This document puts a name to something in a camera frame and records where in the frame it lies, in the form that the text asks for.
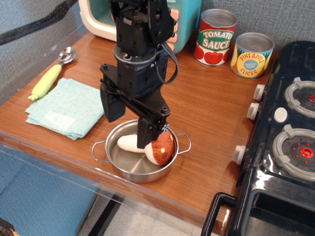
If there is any spoon with green handle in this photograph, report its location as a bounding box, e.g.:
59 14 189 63
28 47 76 101

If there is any light blue cloth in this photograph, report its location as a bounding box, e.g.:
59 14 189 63
26 78 104 140

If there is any tomato sauce can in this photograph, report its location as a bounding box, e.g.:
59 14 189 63
194 8 238 66

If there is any clear acrylic barrier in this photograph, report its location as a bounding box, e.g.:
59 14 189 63
0 0 138 236

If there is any small steel pot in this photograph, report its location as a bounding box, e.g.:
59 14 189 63
92 119 191 183

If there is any black toy stove oven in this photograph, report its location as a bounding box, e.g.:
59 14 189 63
202 41 315 236

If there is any teal toy microwave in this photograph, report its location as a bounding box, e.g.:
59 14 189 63
78 0 201 54

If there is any pineapple slices can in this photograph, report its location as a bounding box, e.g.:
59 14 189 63
230 32 275 78

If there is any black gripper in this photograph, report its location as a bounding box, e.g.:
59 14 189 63
100 48 179 149

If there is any black braided cable sleeve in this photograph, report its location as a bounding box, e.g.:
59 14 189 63
0 0 78 46

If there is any plush brown mushroom toy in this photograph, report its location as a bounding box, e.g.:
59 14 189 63
117 131 174 166

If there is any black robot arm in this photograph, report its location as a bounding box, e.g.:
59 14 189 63
100 0 178 148

